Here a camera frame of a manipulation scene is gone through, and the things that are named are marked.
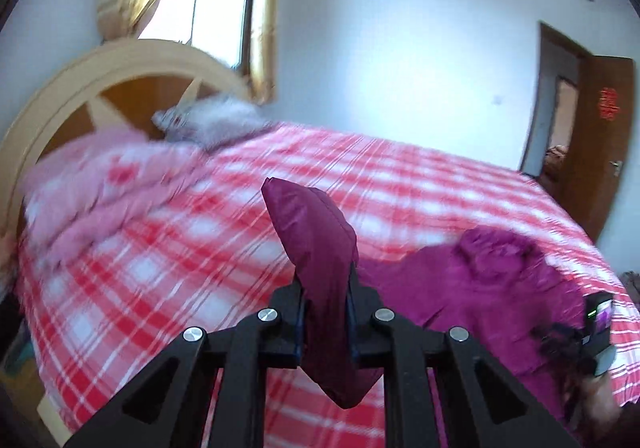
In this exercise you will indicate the person's right hand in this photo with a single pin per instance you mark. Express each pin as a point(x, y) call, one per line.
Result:
point(600, 398)

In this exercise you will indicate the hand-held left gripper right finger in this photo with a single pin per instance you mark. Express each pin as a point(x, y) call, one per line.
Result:
point(362, 328)

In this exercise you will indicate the brown wooden door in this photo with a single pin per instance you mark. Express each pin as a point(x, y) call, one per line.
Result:
point(602, 148)

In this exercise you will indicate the red paper door decoration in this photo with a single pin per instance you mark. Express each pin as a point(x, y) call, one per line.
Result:
point(608, 104)

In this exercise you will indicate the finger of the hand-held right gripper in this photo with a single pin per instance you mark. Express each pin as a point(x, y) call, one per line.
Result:
point(562, 340)

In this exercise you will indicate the red plaid bed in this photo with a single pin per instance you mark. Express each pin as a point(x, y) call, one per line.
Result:
point(200, 253)

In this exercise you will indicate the pink floral quilt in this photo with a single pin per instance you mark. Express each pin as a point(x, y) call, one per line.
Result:
point(100, 178)

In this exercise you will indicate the cream wooden bed headboard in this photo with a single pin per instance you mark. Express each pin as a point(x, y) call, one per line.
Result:
point(60, 93)

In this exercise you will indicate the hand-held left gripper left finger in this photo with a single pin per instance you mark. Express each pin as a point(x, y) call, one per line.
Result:
point(287, 328)

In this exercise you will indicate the grey striped pillow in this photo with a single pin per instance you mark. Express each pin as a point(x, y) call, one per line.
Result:
point(220, 120)

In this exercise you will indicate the brown door frame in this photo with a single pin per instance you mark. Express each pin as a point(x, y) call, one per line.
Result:
point(545, 43)

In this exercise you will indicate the magenta padded jacket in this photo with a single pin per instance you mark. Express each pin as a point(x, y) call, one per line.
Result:
point(320, 253)

